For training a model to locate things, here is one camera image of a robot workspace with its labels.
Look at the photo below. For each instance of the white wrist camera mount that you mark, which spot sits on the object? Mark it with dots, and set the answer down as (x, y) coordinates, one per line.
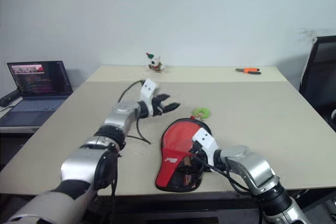
(204, 138)
(148, 89)

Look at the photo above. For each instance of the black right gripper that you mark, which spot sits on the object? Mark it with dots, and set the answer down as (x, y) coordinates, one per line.
(198, 153)

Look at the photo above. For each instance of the black remote-like device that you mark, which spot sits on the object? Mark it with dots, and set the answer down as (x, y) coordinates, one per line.
(9, 98)

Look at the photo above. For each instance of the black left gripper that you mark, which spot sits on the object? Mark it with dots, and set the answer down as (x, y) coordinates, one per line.
(158, 107)

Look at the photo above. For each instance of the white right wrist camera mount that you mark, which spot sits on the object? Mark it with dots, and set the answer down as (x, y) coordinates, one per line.
(204, 138)

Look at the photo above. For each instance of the black table frame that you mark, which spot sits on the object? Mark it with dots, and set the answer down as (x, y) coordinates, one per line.
(170, 205)

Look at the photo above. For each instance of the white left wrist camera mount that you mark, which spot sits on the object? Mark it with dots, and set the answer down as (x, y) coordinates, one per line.
(148, 89)

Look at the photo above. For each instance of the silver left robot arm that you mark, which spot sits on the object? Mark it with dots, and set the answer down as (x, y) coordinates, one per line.
(120, 116)

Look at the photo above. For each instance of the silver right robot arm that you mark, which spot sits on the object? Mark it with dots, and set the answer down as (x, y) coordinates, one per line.
(252, 161)

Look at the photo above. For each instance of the black office chair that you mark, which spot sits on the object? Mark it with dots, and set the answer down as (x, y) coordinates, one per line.
(323, 69)

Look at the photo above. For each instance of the open dark laptop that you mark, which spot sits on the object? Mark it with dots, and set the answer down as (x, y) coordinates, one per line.
(39, 77)

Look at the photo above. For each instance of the black paddle cover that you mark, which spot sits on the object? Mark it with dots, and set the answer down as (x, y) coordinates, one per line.
(170, 163)

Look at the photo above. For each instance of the white plush dog toy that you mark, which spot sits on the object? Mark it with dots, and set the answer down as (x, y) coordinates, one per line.
(155, 62)

